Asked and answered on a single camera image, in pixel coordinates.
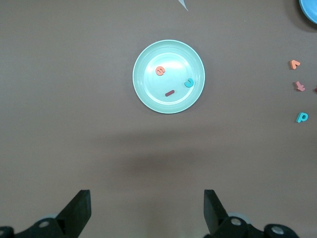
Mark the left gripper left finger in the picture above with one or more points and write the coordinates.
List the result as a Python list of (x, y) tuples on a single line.
[(71, 220)]

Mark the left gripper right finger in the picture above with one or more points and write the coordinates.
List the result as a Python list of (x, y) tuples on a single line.
[(218, 220)]

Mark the dark red letter l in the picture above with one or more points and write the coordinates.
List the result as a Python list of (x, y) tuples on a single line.
[(170, 93)]

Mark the teal letter c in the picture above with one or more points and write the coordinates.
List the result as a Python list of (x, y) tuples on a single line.
[(189, 83)]

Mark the orange letter e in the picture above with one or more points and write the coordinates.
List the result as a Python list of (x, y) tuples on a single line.
[(160, 71)]

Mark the brown table cover sheet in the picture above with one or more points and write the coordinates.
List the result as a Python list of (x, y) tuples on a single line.
[(74, 99)]

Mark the green plate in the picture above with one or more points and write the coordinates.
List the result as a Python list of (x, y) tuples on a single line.
[(173, 104)]

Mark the teal letter p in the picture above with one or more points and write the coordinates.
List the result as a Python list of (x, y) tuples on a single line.
[(302, 117)]

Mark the pink letter t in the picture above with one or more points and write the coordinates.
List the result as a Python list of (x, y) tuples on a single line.
[(300, 86)]

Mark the orange letter v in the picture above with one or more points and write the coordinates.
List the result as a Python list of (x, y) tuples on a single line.
[(294, 64)]

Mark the white paper scrap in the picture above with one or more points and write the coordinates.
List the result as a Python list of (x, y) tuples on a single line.
[(183, 4)]

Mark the blue plate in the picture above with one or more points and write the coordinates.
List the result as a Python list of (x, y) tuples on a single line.
[(310, 10)]

